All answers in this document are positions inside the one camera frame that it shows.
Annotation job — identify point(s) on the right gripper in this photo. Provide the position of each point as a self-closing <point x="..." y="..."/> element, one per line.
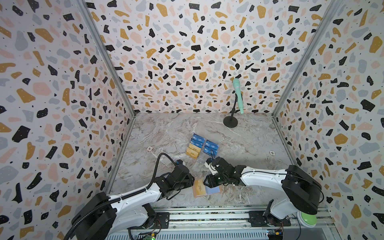
<point x="213" y="177"/>

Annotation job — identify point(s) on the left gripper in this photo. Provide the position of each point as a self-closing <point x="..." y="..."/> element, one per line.
<point x="190" y="178"/>

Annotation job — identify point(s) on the pink leather card holder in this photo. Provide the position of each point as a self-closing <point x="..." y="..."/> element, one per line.
<point x="211" y="191"/>

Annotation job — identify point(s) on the clear acrylic card stand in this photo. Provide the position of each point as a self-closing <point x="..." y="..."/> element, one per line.
<point x="202" y="149"/>

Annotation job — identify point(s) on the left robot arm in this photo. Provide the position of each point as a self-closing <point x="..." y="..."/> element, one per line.
<point x="107" y="214"/>

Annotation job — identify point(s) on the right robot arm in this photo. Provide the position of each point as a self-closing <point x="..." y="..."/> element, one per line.
<point x="302" y="194"/>

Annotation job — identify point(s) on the blue card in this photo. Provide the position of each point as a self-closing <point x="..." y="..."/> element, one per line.
<point x="209" y="151"/>
<point x="198" y="138"/>
<point x="196" y="143"/>
<point x="212" y="145"/>

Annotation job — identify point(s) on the blue card back right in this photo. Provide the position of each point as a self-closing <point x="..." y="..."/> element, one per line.
<point x="212" y="145"/>

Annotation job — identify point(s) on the blue card back left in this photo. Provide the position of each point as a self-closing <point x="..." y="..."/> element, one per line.
<point x="198" y="138"/>

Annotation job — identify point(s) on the black microphone stand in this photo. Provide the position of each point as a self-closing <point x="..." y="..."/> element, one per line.
<point x="231" y="121"/>

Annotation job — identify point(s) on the mint green microphone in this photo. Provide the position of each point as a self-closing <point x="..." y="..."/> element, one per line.
<point x="237" y="89"/>

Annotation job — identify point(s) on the green push button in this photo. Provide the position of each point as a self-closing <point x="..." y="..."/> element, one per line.
<point x="306" y="220"/>

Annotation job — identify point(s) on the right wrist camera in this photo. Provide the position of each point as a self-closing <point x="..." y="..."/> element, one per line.
<point x="212" y="169"/>

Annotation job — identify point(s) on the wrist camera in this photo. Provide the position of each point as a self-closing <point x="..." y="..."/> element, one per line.
<point x="212" y="169"/>
<point x="180" y="162"/>

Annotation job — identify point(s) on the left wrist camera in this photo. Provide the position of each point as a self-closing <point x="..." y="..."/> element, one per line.
<point x="180" y="162"/>

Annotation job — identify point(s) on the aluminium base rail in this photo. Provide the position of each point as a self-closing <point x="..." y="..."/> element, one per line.
<point x="227" y="223"/>

